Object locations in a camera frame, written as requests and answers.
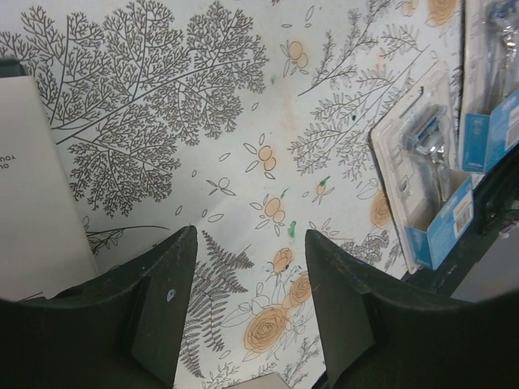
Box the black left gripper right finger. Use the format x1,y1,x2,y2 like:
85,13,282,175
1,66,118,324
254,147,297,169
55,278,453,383
305,230,518,388

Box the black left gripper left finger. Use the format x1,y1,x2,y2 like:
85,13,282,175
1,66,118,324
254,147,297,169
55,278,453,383
1,226,198,388

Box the clear blue razor blister pack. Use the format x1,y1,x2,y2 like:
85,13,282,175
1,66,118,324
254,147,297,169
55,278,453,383
370,62,474,274

